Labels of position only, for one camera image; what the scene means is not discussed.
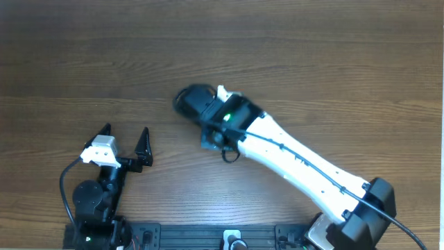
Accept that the mounting rail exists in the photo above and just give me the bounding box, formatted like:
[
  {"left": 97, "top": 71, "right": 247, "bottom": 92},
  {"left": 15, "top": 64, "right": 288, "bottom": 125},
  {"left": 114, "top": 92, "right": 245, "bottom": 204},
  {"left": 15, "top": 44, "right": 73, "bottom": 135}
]
[{"left": 63, "top": 222, "right": 315, "bottom": 250}]

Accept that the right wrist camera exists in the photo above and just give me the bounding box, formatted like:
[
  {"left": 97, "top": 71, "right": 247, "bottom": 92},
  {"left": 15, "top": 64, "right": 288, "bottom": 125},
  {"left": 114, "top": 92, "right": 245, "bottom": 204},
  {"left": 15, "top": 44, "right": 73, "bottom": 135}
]
[{"left": 216, "top": 84, "right": 243, "bottom": 103}]

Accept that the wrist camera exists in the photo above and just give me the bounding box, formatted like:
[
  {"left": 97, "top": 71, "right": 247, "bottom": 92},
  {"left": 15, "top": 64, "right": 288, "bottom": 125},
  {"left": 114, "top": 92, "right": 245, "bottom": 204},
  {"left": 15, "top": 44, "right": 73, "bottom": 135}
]
[
  {"left": 216, "top": 84, "right": 243, "bottom": 103},
  {"left": 80, "top": 134, "right": 121, "bottom": 169}
]

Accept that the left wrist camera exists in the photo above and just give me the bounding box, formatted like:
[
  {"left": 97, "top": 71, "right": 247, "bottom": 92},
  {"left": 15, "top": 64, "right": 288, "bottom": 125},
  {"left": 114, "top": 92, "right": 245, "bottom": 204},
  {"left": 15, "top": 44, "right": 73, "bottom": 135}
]
[{"left": 80, "top": 134, "right": 121, "bottom": 169}]

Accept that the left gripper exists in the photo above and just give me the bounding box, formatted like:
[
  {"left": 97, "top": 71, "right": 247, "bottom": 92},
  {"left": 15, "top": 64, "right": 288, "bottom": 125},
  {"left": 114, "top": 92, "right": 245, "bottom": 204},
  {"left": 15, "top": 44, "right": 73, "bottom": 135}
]
[{"left": 84, "top": 122, "right": 155, "bottom": 174}]

